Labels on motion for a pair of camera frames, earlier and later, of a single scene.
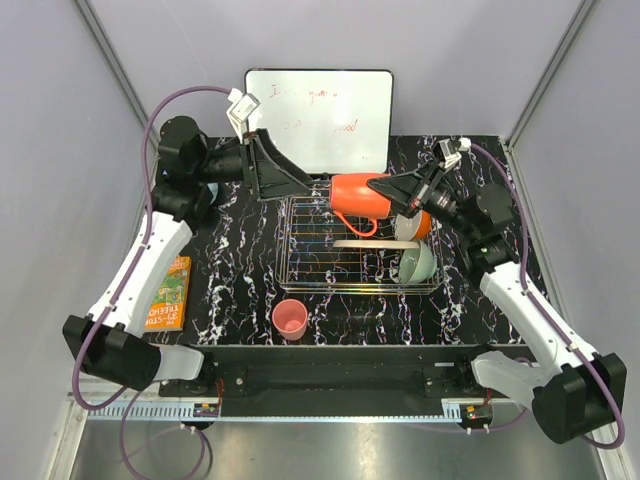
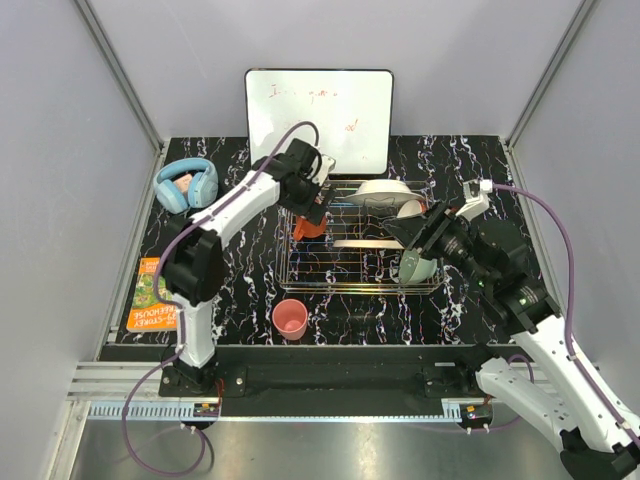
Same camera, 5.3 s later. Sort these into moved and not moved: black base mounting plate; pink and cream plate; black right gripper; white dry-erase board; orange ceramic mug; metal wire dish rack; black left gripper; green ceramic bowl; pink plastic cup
Moved: orange ceramic mug; black left gripper; black right gripper
Not moved: metal wire dish rack; white dry-erase board; black base mounting plate; pink and cream plate; pink plastic cup; green ceramic bowl
